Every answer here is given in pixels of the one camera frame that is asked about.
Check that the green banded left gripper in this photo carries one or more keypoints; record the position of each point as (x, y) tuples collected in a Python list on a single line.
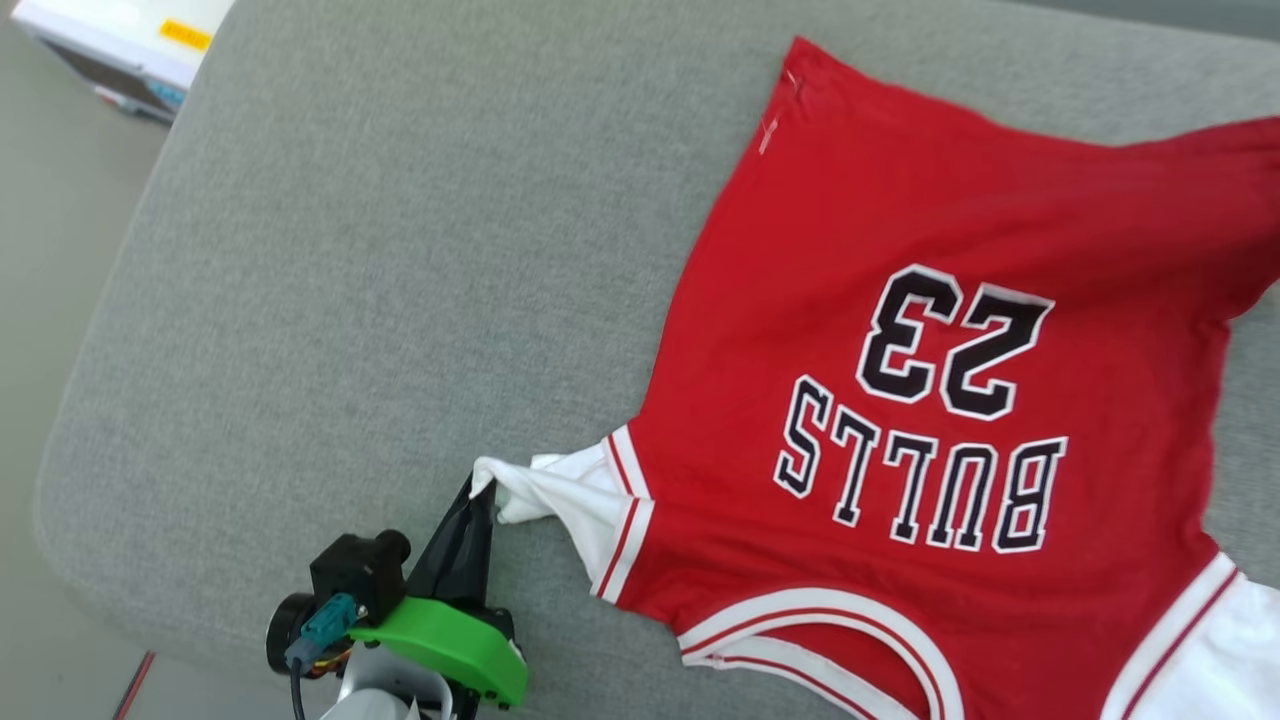
[(450, 640)]

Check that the red and white basketball jersey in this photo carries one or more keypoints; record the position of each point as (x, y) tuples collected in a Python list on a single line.
[(900, 400)]

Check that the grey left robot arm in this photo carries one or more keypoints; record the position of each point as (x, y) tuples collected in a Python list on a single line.
[(385, 695)]

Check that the grey fabric sofa cushion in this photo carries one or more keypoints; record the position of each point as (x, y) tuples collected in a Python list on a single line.
[(400, 300)]

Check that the white metal equipment box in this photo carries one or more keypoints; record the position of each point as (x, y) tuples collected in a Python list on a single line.
[(130, 45)]

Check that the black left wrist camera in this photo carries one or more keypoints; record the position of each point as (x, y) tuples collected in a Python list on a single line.
[(355, 575)]

